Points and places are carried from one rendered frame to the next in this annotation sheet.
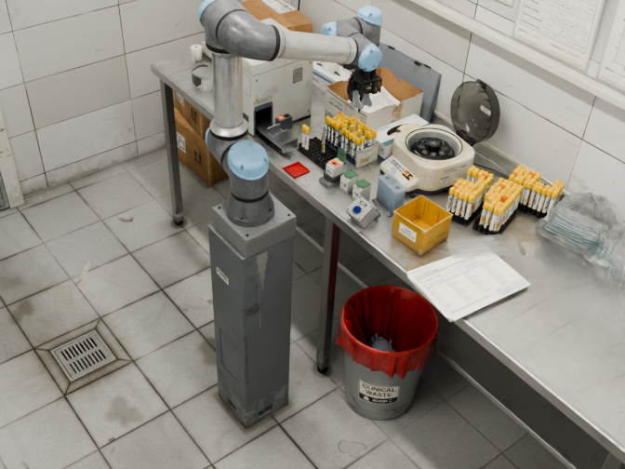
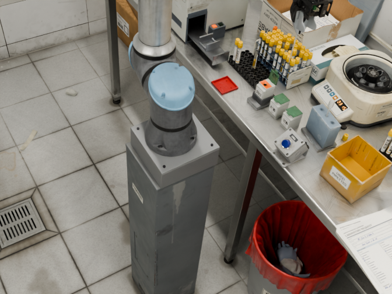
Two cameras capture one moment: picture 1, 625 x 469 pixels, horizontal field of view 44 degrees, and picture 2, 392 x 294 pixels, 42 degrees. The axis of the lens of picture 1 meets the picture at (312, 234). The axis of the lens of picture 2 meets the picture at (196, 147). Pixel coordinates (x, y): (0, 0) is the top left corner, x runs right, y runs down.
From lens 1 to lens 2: 1.00 m
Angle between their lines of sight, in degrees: 9
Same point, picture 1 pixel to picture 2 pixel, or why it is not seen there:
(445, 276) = (379, 236)
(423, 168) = (361, 102)
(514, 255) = not seen: outside the picture
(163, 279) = (96, 154)
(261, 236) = (179, 168)
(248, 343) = (159, 256)
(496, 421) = not seen: outside the picture
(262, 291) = (177, 214)
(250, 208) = (170, 138)
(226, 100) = (151, 16)
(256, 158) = (180, 86)
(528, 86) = not seen: outside the picture
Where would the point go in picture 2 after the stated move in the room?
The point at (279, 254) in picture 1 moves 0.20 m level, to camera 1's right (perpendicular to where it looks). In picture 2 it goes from (198, 182) to (263, 192)
